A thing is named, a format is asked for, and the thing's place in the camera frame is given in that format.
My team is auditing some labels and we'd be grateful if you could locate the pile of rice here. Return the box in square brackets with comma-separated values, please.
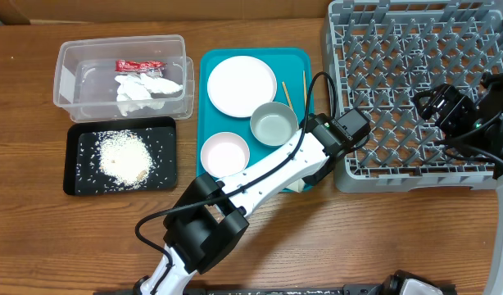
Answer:
[75, 128, 177, 195]

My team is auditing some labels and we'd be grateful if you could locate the white napkin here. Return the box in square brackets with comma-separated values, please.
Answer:
[115, 73, 184, 116]

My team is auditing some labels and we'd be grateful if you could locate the red snack wrapper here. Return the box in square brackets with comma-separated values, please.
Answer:
[116, 60, 166, 75]

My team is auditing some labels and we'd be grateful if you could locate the white paper cup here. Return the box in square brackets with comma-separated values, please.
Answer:
[286, 179, 306, 193]

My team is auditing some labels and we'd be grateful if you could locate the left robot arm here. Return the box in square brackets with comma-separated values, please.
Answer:
[133, 109, 370, 294]

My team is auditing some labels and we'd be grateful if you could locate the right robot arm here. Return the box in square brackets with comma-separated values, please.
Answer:
[411, 72, 503, 294]

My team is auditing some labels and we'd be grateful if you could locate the grey dishwasher rack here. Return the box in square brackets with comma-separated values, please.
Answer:
[322, 0, 503, 193]

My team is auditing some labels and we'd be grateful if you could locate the grey bowl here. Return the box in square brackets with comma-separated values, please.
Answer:
[250, 102, 299, 147]

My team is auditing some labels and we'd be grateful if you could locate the left wooden chopstick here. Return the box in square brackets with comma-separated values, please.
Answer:
[282, 81, 294, 111]

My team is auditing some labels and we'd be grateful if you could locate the wooden chopstick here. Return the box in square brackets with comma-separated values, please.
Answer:
[282, 81, 294, 111]
[303, 70, 308, 109]

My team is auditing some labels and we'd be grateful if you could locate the right wooden chopstick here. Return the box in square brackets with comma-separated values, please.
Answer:
[303, 70, 308, 109]

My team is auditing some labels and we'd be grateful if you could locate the teal serving tray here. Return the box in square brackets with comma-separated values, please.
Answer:
[196, 48, 312, 175]

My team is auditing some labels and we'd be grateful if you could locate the large white plate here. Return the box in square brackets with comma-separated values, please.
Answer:
[207, 56, 277, 118]

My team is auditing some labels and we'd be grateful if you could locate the black plastic tray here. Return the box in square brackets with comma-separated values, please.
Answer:
[63, 116, 178, 196]

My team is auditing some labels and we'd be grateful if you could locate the clear plastic bin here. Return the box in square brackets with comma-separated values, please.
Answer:
[53, 34, 195, 123]

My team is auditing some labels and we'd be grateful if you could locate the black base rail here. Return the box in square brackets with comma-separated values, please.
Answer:
[93, 283, 457, 295]

